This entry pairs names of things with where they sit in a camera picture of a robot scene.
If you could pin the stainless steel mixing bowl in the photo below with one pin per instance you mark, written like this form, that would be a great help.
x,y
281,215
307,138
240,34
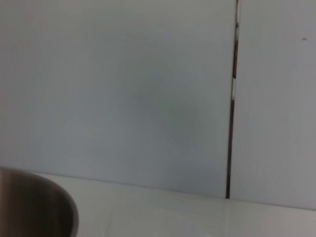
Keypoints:
x,y
32,207

